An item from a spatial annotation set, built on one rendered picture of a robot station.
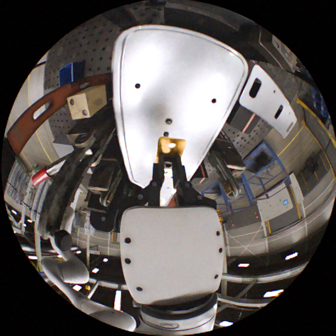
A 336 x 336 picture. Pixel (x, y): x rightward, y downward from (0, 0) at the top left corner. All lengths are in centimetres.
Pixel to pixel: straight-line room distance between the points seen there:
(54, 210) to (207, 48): 31
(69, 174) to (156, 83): 18
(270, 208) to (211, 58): 815
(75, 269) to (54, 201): 40
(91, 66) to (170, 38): 45
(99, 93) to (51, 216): 17
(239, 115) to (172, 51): 19
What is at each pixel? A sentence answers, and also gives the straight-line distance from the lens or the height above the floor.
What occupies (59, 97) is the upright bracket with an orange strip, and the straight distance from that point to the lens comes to 16.
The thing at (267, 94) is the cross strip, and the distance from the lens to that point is 27.
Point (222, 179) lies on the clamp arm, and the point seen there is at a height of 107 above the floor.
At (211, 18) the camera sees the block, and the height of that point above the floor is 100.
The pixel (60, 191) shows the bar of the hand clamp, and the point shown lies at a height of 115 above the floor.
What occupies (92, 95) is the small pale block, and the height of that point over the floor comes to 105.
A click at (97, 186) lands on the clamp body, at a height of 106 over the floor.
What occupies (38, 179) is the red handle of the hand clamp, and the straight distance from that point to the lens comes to 24.
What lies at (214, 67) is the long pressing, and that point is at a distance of 19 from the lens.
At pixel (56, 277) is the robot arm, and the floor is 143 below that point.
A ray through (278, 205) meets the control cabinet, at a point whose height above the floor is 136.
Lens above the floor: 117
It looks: 37 degrees down
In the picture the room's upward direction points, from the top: 176 degrees clockwise
